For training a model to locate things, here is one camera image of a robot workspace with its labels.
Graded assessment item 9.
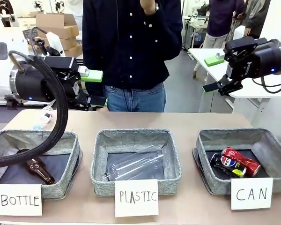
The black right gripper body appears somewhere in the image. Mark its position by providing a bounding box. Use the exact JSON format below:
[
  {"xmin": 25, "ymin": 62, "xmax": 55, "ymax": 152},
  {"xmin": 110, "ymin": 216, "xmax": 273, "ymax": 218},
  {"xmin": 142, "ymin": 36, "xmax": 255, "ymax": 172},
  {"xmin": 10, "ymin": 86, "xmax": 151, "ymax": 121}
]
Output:
[{"xmin": 225, "ymin": 46, "xmax": 281, "ymax": 80}]

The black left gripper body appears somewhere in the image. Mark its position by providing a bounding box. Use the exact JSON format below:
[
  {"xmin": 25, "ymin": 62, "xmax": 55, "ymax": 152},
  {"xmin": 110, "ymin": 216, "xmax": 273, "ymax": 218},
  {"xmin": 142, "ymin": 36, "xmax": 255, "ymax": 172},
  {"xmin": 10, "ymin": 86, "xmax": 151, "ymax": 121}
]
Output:
[{"xmin": 14, "ymin": 61, "xmax": 91, "ymax": 111}]

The clear plastic bottle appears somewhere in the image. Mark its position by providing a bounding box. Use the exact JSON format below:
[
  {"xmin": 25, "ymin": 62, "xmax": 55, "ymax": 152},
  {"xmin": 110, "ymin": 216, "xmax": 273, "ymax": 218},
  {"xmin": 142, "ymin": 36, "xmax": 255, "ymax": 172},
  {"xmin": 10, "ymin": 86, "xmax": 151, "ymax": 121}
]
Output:
[{"xmin": 104, "ymin": 144, "xmax": 165, "ymax": 182}]

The red cola can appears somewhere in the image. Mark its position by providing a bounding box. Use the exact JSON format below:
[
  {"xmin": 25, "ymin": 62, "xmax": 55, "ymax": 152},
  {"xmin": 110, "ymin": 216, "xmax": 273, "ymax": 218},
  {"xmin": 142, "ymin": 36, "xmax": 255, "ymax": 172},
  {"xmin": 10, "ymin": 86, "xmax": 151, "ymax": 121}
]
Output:
[{"xmin": 221, "ymin": 146, "xmax": 261, "ymax": 177}]

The black Pepsi can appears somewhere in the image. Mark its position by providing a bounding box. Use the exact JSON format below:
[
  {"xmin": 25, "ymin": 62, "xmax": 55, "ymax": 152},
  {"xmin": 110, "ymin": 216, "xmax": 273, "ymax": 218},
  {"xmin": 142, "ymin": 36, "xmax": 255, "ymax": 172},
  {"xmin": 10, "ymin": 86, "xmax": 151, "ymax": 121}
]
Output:
[{"xmin": 209, "ymin": 152, "xmax": 247, "ymax": 178}]

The brown glass bottle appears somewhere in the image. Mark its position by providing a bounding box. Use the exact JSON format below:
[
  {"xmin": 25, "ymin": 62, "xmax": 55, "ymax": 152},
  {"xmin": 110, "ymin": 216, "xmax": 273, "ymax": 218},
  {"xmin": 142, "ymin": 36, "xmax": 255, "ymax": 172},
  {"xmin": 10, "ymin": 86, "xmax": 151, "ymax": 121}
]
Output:
[{"xmin": 15, "ymin": 148, "xmax": 55, "ymax": 186}]

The person's right forearm dark sleeve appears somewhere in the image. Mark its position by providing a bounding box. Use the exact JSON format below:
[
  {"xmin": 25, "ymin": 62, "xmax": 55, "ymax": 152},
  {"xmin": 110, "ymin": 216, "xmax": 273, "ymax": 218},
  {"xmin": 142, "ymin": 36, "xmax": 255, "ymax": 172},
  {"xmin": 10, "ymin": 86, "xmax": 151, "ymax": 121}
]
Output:
[{"xmin": 82, "ymin": 28, "xmax": 106, "ymax": 97}]

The person's left forearm dark sleeve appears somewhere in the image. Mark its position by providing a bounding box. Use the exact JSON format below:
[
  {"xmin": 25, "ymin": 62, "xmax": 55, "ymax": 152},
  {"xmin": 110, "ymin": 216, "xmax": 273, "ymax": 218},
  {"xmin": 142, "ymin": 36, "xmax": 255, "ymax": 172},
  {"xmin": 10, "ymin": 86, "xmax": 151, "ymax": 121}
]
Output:
[{"xmin": 142, "ymin": 9, "xmax": 184, "ymax": 80}]

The grey fabric basket labelled plastic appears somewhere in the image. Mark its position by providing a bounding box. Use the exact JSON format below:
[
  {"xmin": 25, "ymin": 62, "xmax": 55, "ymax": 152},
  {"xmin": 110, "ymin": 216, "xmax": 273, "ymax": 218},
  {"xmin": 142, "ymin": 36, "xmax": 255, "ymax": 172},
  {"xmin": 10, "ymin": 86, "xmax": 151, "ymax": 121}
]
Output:
[{"xmin": 90, "ymin": 128, "xmax": 182, "ymax": 197}]

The grey fabric basket labelled can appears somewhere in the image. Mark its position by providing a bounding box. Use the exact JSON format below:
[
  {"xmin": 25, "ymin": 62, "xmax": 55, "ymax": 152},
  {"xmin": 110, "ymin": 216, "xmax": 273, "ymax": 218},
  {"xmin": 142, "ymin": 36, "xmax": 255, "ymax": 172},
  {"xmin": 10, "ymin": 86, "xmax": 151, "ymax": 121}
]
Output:
[{"xmin": 192, "ymin": 128, "xmax": 281, "ymax": 196}]

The grey fabric basket labelled bottle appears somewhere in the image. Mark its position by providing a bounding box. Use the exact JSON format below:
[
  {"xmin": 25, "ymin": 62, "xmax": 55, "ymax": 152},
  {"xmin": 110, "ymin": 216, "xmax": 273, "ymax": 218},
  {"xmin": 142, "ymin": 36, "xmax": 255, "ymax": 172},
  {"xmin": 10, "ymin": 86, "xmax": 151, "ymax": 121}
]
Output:
[{"xmin": 0, "ymin": 129, "xmax": 83, "ymax": 200}]

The white paper label CAN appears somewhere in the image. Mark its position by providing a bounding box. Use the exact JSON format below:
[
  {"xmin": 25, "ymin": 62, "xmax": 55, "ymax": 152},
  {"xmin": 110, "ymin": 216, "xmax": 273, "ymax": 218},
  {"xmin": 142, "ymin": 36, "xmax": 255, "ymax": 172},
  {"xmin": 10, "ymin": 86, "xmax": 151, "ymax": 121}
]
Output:
[{"xmin": 230, "ymin": 177, "xmax": 274, "ymax": 210}]

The person's left hand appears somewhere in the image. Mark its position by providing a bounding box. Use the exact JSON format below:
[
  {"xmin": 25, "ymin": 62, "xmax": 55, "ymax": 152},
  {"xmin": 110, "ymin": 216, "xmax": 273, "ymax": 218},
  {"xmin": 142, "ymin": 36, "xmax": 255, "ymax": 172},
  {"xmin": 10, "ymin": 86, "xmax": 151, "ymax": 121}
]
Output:
[{"xmin": 140, "ymin": 0, "xmax": 159, "ymax": 15}]

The closed flat cardboard box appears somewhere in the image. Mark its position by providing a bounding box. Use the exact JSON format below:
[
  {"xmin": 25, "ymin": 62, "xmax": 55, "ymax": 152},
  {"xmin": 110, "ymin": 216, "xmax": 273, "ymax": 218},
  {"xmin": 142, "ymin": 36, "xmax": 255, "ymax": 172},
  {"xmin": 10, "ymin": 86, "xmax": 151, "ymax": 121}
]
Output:
[
  {"xmin": 58, "ymin": 37, "xmax": 78, "ymax": 51},
  {"xmin": 63, "ymin": 44, "xmax": 83, "ymax": 59}
]

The crushed clear water bottle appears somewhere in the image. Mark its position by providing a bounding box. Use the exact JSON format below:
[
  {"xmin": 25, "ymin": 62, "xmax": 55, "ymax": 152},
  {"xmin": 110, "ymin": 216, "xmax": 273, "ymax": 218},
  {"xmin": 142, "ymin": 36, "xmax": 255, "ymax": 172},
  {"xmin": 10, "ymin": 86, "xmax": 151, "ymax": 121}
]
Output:
[{"xmin": 32, "ymin": 105, "xmax": 55, "ymax": 130}]

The bystander in purple shirt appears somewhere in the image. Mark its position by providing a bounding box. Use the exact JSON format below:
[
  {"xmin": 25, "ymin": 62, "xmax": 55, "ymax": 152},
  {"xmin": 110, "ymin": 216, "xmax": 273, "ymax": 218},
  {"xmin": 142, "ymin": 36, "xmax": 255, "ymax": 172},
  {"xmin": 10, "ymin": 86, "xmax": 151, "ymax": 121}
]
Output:
[{"xmin": 202, "ymin": 0, "xmax": 246, "ymax": 49}]

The bystander in grey jacket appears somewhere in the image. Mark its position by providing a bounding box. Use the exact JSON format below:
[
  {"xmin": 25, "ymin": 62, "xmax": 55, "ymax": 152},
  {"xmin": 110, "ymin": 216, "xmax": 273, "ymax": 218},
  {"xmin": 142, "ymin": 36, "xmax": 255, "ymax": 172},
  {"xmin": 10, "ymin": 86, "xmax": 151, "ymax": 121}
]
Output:
[{"xmin": 243, "ymin": 0, "xmax": 271, "ymax": 39}]

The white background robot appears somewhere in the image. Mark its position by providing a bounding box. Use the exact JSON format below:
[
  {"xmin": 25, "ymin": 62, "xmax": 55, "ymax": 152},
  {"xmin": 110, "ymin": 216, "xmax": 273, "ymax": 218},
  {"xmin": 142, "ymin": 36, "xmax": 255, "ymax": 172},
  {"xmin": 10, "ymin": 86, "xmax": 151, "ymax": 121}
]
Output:
[{"xmin": 191, "ymin": 0, "xmax": 210, "ymax": 24}]

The person in dark shirt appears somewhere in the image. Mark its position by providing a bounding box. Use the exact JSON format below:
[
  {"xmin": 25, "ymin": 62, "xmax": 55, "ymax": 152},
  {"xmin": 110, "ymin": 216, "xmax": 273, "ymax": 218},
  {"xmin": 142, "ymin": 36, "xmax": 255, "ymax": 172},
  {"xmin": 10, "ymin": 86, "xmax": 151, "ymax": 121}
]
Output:
[{"xmin": 81, "ymin": 0, "xmax": 184, "ymax": 113}]

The white plastic crate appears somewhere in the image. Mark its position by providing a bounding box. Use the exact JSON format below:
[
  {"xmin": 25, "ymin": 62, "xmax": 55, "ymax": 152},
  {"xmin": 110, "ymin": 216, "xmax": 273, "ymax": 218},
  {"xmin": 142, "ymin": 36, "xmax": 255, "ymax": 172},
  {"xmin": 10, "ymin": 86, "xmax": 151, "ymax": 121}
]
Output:
[{"xmin": 17, "ymin": 17, "xmax": 37, "ymax": 29}]

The open cardboard box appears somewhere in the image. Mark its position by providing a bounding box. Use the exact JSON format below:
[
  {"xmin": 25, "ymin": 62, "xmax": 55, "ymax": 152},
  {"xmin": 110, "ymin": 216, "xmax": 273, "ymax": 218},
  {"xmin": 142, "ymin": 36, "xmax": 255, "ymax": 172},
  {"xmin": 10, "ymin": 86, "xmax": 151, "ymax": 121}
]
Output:
[{"xmin": 35, "ymin": 12, "xmax": 80, "ymax": 39}]

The white paper label PLASTIC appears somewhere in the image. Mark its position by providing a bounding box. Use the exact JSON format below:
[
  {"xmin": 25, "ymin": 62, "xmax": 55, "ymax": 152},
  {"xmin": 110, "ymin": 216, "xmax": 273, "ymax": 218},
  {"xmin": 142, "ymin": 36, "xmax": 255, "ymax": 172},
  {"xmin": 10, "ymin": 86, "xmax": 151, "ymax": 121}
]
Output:
[{"xmin": 114, "ymin": 179, "xmax": 159, "ymax": 218}]

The white paper label BOTTLE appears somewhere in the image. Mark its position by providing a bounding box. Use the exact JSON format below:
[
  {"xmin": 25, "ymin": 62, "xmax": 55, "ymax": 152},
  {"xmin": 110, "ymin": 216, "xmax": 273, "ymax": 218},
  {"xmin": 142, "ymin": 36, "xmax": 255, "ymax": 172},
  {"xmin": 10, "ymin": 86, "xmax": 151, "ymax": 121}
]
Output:
[{"xmin": 0, "ymin": 183, "xmax": 43, "ymax": 217}]

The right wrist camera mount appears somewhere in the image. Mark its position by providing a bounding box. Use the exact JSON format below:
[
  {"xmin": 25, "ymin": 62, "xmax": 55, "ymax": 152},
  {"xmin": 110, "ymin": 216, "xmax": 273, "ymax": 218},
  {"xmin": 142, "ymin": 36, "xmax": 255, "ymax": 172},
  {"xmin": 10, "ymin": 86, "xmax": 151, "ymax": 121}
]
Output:
[{"xmin": 224, "ymin": 37, "xmax": 269, "ymax": 52}]

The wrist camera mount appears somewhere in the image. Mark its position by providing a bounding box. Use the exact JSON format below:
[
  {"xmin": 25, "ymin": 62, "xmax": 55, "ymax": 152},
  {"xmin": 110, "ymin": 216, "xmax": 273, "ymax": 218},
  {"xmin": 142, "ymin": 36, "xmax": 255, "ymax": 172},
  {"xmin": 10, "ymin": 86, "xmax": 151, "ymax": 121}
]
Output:
[
  {"xmin": 40, "ymin": 55, "xmax": 90, "ymax": 76},
  {"xmin": 224, "ymin": 37, "xmax": 269, "ymax": 52}
]

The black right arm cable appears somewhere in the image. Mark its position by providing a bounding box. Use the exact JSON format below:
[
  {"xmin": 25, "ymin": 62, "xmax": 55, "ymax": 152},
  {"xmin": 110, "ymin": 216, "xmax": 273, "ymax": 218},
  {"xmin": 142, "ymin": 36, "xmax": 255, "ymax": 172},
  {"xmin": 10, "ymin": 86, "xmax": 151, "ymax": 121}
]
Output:
[{"xmin": 251, "ymin": 73, "xmax": 281, "ymax": 95}]

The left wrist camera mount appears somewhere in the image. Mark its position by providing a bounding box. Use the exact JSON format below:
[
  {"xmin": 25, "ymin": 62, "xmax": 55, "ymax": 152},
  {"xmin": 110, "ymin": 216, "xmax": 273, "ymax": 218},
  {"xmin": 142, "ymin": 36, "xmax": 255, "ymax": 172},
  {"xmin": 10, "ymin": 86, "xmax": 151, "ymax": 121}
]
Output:
[{"xmin": 40, "ymin": 55, "xmax": 90, "ymax": 76}]

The black wire basket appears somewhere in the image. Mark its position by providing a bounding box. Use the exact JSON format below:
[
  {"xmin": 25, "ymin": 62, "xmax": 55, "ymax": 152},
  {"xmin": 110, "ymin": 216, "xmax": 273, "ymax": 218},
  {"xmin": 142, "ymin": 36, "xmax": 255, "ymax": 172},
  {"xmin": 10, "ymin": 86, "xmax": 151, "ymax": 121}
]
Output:
[{"xmin": 22, "ymin": 27, "xmax": 38, "ymax": 44}]

